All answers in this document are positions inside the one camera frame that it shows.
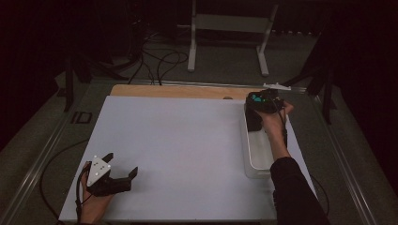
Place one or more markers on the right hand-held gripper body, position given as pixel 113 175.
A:
pixel 270 101

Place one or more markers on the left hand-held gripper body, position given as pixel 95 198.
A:
pixel 98 170

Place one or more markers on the black phone case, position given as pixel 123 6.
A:
pixel 254 120

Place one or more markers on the long white plastic tray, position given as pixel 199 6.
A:
pixel 258 150

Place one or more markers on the person's right hand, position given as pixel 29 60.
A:
pixel 274 123

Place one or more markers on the person's left hand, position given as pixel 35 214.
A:
pixel 94 207

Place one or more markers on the white table mat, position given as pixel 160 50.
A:
pixel 175 162

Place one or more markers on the black tripod stand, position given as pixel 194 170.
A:
pixel 327 100
pixel 68 90

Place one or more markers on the wooden table board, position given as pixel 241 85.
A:
pixel 175 92

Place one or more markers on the white metal stand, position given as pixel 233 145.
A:
pixel 231 23

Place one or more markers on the black rectangular floor frame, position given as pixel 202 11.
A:
pixel 75 117

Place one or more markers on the metal floor rail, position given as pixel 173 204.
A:
pixel 200 83
pixel 34 170
pixel 347 170

